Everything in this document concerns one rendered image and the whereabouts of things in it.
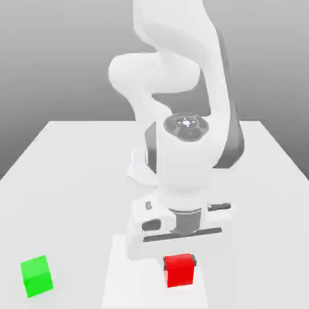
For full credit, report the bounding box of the small red cube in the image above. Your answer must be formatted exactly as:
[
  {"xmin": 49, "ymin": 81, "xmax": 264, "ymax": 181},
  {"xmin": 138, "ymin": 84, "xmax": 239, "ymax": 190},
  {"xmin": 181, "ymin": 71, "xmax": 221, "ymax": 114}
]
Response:
[{"xmin": 163, "ymin": 253, "xmax": 196, "ymax": 288}]

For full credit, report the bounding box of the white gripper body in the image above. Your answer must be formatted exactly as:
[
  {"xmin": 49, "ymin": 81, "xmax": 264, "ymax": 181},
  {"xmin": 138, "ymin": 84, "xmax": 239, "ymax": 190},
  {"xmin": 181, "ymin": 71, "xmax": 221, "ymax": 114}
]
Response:
[{"xmin": 127, "ymin": 217, "xmax": 233, "ymax": 261}]

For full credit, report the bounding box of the small green cube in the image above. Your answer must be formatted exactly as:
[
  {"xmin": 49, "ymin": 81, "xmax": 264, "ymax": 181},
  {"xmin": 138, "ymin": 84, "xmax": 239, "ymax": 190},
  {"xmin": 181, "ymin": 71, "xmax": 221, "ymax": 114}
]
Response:
[{"xmin": 20, "ymin": 255, "xmax": 54, "ymax": 299}]

